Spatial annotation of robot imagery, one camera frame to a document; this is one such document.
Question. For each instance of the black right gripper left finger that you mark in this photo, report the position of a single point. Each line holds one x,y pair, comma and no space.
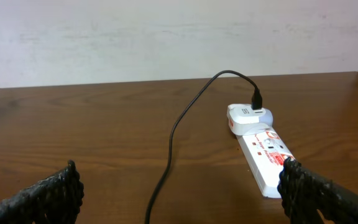
56,199

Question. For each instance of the white USB wall charger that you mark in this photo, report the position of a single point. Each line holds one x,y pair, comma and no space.
243,120

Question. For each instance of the white power strip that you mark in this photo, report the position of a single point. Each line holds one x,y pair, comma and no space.
265,153

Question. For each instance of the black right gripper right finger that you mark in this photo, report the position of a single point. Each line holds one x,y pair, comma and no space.
309,198

